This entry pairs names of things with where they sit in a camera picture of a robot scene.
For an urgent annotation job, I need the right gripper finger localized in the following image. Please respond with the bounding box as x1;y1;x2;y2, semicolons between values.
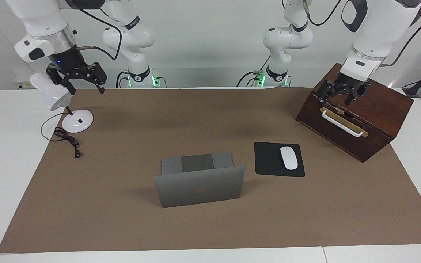
87;62;107;95
46;65;76;95

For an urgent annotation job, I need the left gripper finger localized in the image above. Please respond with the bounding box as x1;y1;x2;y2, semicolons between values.
344;80;372;107
318;80;338;107

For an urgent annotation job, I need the grey laptop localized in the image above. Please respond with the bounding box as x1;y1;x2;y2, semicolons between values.
153;151;246;209

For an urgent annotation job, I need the white desk lamp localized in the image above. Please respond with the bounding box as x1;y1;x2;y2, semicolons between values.
30;72;95;134

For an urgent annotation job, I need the dark wooden box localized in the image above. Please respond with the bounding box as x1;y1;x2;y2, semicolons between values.
295;63;414;163

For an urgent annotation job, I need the white computer mouse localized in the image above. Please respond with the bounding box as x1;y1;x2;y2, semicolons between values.
280;146;299;171

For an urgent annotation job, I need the black mouse pad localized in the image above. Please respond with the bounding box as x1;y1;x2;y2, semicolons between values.
254;142;306;178

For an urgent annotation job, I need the brown table mat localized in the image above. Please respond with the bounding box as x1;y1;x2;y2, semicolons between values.
0;88;421;253

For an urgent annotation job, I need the black base cable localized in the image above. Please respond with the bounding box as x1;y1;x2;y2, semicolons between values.
115;70;130;89
236;55;271;87

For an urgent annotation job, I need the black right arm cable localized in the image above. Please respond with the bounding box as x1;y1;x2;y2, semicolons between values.
64;0;123;61

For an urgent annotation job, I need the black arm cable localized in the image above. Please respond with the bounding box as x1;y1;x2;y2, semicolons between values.
64;0;123;61
302;0;421;67

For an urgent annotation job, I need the white box handle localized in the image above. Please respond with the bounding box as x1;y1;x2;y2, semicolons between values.
322;110;364;137

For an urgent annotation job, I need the white wall outlet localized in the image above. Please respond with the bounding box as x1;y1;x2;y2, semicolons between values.
14;71;37;90

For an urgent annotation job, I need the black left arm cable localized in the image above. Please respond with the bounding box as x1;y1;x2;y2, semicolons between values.
302;0;421;67

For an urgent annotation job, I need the black lamp cable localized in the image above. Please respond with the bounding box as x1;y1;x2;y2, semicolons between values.
41;111;83;159

